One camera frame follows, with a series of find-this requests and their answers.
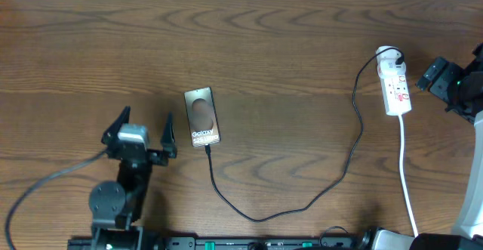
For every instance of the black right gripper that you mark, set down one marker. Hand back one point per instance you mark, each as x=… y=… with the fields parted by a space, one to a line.
x=450 y=71

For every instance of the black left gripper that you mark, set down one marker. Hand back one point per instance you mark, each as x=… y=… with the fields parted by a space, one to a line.
x=167 y=146

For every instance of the Galaxy smartphone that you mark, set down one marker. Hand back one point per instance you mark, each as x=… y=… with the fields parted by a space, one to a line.
x=202 y=118

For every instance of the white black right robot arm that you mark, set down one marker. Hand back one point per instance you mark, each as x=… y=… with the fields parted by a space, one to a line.
x=461 y=89

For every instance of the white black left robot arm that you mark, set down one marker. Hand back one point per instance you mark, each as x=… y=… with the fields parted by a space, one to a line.
x=116 y=205

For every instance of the white usb charger adapter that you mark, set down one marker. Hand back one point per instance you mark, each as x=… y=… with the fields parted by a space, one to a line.
x=390 y=62

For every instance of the white power strip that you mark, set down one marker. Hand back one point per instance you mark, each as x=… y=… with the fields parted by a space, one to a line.
x=396 y=96

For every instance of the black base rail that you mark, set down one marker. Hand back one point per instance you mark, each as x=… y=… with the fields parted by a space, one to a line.
x=190 y=243

